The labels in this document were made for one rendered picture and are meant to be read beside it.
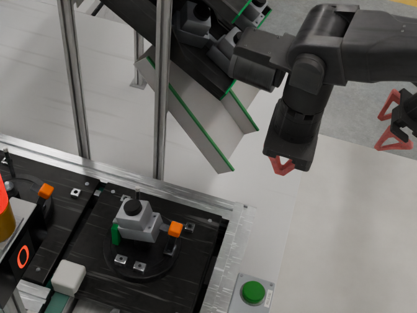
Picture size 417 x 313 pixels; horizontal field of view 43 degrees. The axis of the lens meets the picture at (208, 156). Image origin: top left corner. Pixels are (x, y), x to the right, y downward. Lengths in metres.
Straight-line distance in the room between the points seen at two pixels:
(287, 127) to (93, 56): 0.93
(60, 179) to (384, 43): 0.73
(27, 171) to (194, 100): 0.36
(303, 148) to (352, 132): 1.98
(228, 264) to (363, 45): 0.57
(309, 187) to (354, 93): 1.67
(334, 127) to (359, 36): 2.12
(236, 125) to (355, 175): 0.34
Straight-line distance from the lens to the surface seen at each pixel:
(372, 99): 2.91
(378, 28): 0.58
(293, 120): 0.68
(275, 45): 0.65
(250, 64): 0.66
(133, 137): 1.31
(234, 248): 1.03
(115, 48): 1.56
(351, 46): 0.57
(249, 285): 0.98
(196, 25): 0.93
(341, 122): 2.72
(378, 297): 1.17
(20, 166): 1.14
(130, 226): 0.91
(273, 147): 0.70
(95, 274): 0.98
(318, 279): 1.15
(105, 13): 1.85
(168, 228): 0.91
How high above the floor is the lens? 1.83
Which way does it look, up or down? 50 degrees down
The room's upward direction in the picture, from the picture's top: 8 degrees clockwise
